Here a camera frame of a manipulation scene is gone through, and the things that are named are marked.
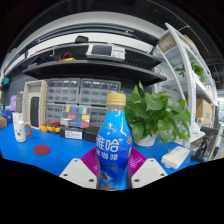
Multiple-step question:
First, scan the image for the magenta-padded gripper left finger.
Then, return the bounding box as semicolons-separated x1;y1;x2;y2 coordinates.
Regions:
59;147;100;190

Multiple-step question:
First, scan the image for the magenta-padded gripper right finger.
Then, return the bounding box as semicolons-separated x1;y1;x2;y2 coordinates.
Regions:
127;147;169;190

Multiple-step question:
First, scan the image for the blue drink bottle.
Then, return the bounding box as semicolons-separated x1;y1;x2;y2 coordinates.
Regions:
95;92;134;192

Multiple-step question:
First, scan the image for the white plastic adapter block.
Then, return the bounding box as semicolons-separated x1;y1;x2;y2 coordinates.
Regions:
160;145;191;170

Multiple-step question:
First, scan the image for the black box with white label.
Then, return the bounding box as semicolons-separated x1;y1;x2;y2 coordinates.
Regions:
59;125;86;141

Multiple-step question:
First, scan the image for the black flat case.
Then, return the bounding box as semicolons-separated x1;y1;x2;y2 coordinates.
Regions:
83;125;101;144

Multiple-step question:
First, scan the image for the flat round red coaster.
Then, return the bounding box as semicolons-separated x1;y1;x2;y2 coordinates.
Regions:
32;144;52;156

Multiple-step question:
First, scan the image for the organizer box with coloured compartments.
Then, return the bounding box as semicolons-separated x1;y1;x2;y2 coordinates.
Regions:
60;105;92;129

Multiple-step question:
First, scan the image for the black stand device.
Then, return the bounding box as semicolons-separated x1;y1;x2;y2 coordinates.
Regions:
190;125;219;163

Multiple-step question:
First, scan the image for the green potted plant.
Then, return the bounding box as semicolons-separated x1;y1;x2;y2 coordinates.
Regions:
120;80;192;148

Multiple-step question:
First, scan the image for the black flat device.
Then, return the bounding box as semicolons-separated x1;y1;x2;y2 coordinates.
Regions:
29;96;41;128

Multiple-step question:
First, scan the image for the small white box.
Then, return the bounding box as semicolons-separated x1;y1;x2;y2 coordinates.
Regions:
12;111;24;125

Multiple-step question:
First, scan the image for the beige perforated plastic basket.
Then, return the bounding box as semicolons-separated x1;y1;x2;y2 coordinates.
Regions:
21;79;49;130

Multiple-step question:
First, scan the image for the dark blue box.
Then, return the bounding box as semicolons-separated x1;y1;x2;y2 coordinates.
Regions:
1;109;14;125

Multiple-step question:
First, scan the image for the dark grey box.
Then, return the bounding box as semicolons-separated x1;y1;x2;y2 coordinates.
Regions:
15;90;25;114

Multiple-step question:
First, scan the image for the purple bag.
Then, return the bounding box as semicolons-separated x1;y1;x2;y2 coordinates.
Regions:
9;94;18;112

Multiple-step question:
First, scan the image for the white metal shelf unit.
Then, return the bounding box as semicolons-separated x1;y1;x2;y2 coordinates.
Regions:
151;22;221;158

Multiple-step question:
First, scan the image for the white oscilloscope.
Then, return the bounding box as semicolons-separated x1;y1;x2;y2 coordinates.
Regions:
85;43;127;63

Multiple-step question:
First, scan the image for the white mug with brown handle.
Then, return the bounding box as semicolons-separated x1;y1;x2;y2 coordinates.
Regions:
13;119;33;143

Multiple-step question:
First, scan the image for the black wall shelf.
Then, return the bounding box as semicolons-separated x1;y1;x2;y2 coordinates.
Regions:
21;41;168;87

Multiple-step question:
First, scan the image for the yellow tool with red cable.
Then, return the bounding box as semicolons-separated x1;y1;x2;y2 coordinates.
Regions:
61;51;77;62

